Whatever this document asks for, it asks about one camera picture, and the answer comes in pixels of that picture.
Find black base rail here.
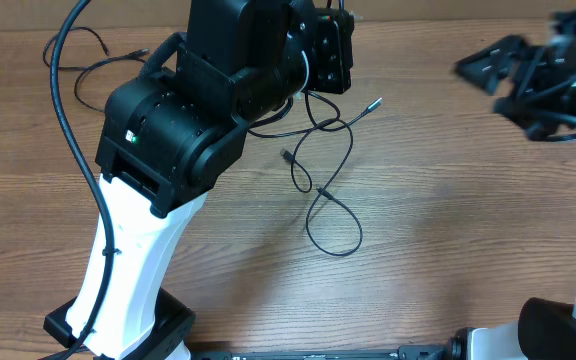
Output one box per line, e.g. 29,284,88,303
191,345,451,360

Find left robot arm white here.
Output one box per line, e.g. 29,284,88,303
44,0,354,359

